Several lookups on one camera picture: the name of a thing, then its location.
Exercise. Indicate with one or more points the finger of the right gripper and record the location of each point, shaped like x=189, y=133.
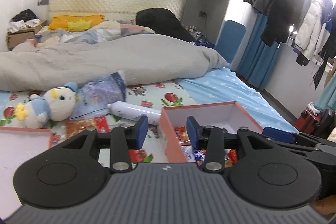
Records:
x=279, y=135

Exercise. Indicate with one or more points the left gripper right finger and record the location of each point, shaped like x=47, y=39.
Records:
x=265, y=174

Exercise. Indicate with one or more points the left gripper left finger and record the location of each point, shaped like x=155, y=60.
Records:
x=77, y=169

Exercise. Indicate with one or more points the blue white noodle snack bag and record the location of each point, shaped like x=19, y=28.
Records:
x=194, y=155

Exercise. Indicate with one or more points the red round-logo snack packet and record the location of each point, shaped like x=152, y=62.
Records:
x=182, y=135

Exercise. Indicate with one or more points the red suitcase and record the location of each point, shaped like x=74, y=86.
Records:
x=309, y=120

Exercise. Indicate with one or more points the shiny red foil packet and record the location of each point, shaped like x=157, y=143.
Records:
x=230, y=158

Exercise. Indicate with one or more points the orange spicy strip packet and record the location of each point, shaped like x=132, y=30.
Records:
x=74, y=127

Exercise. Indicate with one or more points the orange box lid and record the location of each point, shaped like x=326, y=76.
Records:
x=17, y=146

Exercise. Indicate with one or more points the floral bed sheet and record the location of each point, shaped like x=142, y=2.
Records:
x=219, y=85

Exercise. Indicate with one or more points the white blue plush toy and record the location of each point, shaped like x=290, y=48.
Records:
x=56, y=104

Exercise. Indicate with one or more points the blue curtain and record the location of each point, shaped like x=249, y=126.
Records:
x=258, y=61

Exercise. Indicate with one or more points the blue tissue pack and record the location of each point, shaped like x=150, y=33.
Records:
x=93, y=98

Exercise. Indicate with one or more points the white spray bottle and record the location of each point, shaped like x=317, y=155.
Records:
x=133, y=112

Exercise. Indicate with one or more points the white puffer jacket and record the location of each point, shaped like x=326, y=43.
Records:
x=314, y=30

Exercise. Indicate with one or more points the orange storage box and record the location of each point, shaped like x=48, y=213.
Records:
x=230, y=115

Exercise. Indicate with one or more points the blue chair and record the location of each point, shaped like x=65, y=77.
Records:
x=230, y=39

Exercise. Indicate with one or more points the grey duvet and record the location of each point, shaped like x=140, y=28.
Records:
x=144, y=59

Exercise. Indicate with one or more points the hanging dark jackets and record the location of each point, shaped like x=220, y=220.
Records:
x=281, y=15

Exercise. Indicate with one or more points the patterned quilt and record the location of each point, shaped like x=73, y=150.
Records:
x=104, y=32

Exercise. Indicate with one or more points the yellow pillow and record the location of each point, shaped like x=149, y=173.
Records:
x=75, y=23

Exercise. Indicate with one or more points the cardboard box with clothes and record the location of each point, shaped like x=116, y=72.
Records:
x=22, y=26

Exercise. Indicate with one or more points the black clothing pile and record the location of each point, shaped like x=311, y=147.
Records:
x=164, y=22

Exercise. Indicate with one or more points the cream padded headboard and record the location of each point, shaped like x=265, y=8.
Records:
x=112, y=9

